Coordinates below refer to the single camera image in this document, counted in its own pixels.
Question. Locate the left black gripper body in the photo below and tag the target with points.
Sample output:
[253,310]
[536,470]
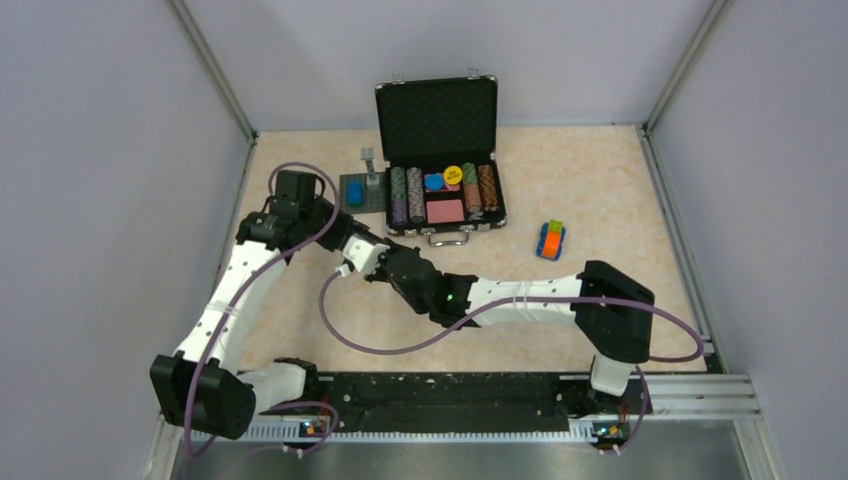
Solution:
[319,216]

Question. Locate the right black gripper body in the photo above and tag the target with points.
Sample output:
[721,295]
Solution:
[382,275]

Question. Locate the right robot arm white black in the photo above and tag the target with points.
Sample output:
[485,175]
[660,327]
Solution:
[602,302]

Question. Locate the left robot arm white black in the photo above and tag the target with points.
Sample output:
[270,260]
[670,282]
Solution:
[200,386]

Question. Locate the grey lego baseplate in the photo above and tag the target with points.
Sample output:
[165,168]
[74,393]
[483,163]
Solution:
[374,200]

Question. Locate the blue lego brick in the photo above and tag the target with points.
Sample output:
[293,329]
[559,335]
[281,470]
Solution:
[354,194]

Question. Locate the pink card deck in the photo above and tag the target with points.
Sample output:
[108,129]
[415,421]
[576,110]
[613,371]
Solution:
[445,211]

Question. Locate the grey lego tower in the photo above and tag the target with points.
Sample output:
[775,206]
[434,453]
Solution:
[373,178]

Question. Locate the green purple chip stack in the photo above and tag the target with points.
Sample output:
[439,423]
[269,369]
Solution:
[399,201]

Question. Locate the green orange chip stack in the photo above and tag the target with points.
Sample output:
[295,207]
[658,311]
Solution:
[473,202]

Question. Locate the blue round chip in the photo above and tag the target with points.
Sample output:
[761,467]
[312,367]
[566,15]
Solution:
[433,182]

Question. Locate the orange brown chip stack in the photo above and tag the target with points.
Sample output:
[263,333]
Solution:
[487,187]

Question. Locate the colourful toy block car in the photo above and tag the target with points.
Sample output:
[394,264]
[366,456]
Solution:
[551,240]

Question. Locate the yellow round chip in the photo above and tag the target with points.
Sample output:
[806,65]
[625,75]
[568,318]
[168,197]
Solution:
[453,175]

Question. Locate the black poker chip case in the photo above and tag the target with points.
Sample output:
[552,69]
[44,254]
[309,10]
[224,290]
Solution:
[433,124]

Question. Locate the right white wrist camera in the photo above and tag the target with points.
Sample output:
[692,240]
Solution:
[361,254]

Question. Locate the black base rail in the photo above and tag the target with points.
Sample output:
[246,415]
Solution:
[467,405]

